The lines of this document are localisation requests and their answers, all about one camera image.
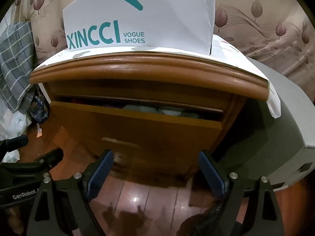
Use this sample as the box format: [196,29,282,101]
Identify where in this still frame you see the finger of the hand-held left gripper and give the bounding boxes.
[0,135,29,153]
[14,148,65,172]

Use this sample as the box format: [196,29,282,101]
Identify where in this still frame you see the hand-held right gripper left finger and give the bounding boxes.
[26,149,115,236]

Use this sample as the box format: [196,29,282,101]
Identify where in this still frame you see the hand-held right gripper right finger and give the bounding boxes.
[198,150,282,236]

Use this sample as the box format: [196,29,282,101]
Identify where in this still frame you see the wooden drawer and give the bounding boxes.
[49,94,224,175]

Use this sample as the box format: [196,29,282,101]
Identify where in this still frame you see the white underwear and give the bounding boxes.
[157,106,184,116]

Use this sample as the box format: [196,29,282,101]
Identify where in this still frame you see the white shoe box teal print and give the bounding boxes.
[62,0,215,54]

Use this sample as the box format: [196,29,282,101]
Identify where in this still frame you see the white sheer cloth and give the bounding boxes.
[0,98,32,163]

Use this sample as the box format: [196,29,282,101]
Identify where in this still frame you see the blue snack bag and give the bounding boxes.
[30,91,50,124]

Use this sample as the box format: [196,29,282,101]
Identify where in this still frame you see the large grey plastic housing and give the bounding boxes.
[219,59,315,192]

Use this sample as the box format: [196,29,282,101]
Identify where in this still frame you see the grey plaid blanket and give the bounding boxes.
[0,21,37,115]

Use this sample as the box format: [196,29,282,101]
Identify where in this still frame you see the wooden nightstand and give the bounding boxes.
[29,54,269,180]

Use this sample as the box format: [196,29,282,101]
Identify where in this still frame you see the beige floral bed sheet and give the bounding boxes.
[15,0,315,99]

